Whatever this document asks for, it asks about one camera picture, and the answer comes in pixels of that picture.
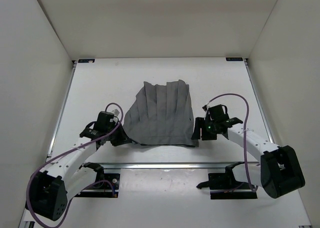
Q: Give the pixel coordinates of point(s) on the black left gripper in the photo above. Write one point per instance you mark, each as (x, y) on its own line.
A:
(122, 139)

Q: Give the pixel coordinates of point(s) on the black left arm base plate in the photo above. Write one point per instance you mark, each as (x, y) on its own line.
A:
(108, 189)

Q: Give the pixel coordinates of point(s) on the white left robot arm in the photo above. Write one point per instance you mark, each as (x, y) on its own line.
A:
(53, 186)

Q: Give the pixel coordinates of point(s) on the blue corner label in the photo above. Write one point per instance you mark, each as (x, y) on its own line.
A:
(234, 59)
(86, 60)

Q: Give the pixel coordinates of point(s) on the aluminium front table rail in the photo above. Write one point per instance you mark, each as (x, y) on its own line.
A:
(201, 165)

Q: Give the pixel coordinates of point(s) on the right blue corner label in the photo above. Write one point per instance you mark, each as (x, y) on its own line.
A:
(234, 59)

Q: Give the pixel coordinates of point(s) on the left blue corner label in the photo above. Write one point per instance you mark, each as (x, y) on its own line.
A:
(86, 60)

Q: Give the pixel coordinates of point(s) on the grey pleated skirt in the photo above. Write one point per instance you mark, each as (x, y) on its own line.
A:
(162, 115)

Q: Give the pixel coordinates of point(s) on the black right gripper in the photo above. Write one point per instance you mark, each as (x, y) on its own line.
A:
(200, 123)

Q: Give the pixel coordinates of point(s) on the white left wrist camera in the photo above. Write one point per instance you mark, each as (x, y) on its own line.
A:
(116, 112)

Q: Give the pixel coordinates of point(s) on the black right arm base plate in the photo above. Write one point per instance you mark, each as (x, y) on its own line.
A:
(223, 189)

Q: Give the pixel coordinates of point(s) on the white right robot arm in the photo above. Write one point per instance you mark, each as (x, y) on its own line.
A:
(277, 171)

